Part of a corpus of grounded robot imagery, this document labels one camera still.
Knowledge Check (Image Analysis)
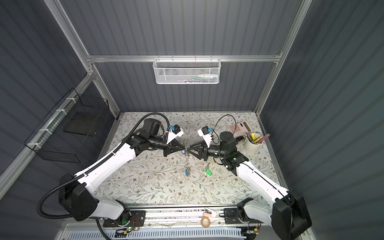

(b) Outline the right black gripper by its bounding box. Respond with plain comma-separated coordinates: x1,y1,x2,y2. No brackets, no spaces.
188,140,227,162

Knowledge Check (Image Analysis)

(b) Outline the keyring bunch with grey strap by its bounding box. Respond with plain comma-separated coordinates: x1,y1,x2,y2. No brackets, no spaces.
182,141,191,178

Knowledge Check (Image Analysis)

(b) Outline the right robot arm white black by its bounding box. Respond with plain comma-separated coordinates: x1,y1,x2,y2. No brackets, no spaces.
187,129,313,240

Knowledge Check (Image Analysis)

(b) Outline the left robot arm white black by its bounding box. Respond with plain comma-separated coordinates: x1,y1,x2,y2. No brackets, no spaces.
59,119,184,226

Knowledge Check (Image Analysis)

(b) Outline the key with green tag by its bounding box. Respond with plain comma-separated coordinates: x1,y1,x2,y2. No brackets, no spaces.
205,163,213,176

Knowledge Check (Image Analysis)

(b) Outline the floral table mat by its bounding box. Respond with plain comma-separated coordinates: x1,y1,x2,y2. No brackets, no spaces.
94,112,265,205

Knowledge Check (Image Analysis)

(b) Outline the pink calculator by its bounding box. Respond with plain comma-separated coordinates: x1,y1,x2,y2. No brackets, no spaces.
229,121,253,139

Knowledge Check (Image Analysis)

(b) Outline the white pen cup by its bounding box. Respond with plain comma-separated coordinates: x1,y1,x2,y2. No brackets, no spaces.
243,133,263,154

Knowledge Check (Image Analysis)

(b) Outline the tape roll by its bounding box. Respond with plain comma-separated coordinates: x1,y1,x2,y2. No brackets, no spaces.
201,217,211,229

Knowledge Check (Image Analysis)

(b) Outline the pink pen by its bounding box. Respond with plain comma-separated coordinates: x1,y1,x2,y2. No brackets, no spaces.
256,134,271,144

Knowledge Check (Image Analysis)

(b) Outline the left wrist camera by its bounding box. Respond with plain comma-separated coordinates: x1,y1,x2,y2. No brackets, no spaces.
166,125,184,144

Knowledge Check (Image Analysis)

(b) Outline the black corrugated cable left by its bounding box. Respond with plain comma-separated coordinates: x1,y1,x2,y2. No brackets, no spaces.
36,112,171,220

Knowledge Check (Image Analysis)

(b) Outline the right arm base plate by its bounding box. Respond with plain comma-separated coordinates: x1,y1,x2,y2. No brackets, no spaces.
220,208,263,225

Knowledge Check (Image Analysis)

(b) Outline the white wire mesh basket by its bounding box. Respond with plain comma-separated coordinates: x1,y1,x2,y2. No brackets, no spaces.
153,59,222,85

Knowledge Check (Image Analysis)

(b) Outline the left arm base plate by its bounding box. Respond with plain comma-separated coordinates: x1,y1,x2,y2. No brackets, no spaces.
103,211,146,228

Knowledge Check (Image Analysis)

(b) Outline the white cable duct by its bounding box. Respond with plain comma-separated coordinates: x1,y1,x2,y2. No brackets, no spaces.
67,227,245,240

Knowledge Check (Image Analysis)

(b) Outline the black wire basket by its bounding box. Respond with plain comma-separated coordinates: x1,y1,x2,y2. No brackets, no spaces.
25,92,110,164

